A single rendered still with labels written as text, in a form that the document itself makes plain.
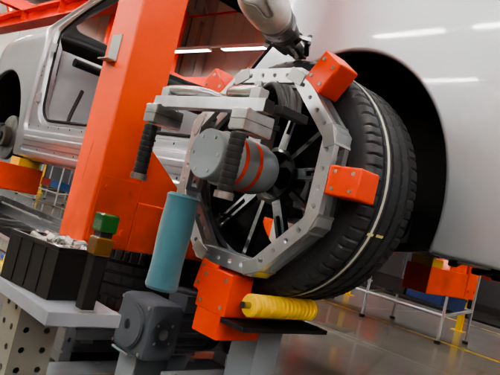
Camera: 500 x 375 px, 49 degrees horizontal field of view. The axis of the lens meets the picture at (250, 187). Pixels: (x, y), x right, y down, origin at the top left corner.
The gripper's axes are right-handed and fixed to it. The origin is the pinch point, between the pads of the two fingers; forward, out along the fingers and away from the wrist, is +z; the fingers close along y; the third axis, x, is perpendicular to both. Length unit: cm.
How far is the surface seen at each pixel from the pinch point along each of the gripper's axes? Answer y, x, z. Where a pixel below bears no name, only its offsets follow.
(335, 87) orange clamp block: 15.5, -13.0, -16.0
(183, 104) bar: -20.1, -23.1, -24.6
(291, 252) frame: 11, -54, -14
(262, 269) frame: 5, -60, -15
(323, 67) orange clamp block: 12.2, -9.0, -18.6
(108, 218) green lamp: -20, -54, -47
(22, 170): -207, -37, 125
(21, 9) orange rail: -704, 267, 566
